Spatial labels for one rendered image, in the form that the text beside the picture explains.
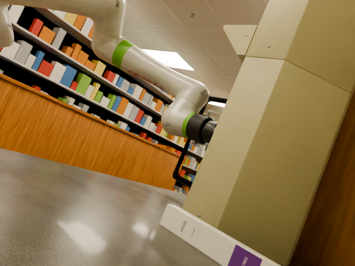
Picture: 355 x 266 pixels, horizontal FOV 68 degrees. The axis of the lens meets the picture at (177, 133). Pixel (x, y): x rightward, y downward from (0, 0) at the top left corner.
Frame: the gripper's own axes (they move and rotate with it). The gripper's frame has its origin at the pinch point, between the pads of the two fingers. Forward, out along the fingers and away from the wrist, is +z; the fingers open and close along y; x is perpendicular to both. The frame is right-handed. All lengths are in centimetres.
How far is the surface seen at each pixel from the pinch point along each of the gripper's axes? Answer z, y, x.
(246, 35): -12.5, -13.8, -27.2
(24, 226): -2, -58, 26
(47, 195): -13, -49, 26
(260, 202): 6.6, -8.5, 14.0
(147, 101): -253, 193, -45
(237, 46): -13.7, -13.6, -23.7
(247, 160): 1.5, -13.5, 5.9
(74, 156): -203, 85, 52
